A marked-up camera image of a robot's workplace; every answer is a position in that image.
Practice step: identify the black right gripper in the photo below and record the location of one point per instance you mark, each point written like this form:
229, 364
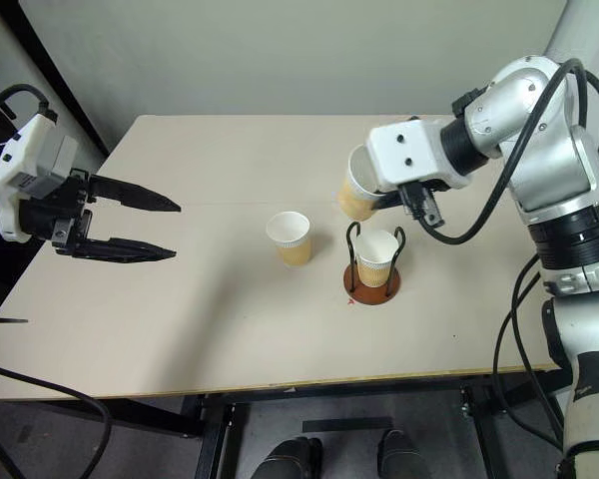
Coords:
421, 202

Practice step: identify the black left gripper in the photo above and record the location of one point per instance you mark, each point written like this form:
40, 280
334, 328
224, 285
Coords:
42, 214

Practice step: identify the white and tan paper cup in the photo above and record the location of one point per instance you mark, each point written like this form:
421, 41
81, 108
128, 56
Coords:
374, 262
357, 199
292, 239

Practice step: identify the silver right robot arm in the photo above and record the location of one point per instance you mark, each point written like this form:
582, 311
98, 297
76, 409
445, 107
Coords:
554, 164

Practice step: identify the black tape strip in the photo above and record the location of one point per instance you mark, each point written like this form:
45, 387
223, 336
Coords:
347, 424

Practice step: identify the dark rounded shape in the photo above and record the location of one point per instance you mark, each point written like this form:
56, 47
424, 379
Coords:
399, 454
292, 456

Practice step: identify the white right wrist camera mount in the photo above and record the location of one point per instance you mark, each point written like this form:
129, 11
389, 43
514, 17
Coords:
409, 152

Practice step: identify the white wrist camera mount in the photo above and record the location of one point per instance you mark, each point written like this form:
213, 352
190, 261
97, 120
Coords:
27, 149
409, 152

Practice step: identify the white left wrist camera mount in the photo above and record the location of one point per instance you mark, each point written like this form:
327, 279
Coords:
27, 149

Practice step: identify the black wall trim strip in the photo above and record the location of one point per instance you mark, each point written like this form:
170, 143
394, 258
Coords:
55, 75

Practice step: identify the black metal table frame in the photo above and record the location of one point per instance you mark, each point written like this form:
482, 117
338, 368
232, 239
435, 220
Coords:
219, 424

